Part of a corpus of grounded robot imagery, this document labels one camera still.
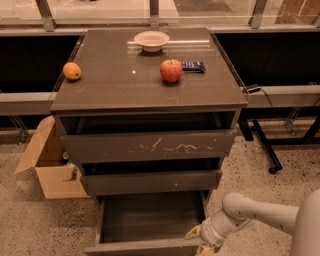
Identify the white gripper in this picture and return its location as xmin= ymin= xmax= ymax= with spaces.
xmin=185 ymin=217 xmax=223 ymax=256

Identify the grey bottom drawer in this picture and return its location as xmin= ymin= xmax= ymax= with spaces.
xmin=85 ymin=191 xmax=207 ymax=256

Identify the grey drawer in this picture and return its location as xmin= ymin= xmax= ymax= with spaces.
xmin=81 ymin=158 xmax=222 ymax=196
xmin=61 ymin=113 xmax=234 ymax=163
xmin=85 ymin=191 xmax=207 ymax=256

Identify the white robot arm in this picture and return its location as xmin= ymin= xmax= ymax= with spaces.
xmin=185 ymin=189 xmax=320 ymax=256

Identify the grey middle drawer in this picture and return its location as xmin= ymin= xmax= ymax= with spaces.
xmin=81 ymin=158 xmax=222 ymax=196

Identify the grey drawer cabinet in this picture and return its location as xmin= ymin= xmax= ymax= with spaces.
xmin=49 ymin=27 xmax=249 ymax=208

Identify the grey top drawer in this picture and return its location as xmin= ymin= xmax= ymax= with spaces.
xmin=61 ymin=113 xmax=234 ymax=163

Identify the black rolling stand base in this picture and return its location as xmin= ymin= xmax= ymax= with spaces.
xmin=238 ymin=114 xmax=320 ymax=174

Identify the cardboard box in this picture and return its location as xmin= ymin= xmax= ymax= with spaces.
xmin=15 ymin=116 xmax=88 ymax=199

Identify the black power adapter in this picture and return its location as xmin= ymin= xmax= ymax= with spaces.
xmin=243 ymin=84 xmax=261 ymax=94

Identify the red apple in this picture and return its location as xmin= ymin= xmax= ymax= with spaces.
xmin=160 ymin=59 xmax=183 ymax=83

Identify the blue snack packet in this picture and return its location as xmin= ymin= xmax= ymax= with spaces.
xmin=182 ymin=61 xmax=206 ymax=73

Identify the white bowl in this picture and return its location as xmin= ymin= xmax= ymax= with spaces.
xmin=134 ymin=31 xmax=170 ymax=52

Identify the orange fruit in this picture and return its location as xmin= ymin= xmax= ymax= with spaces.
xmin=63 ymin=62 xmax=82 ymax=80

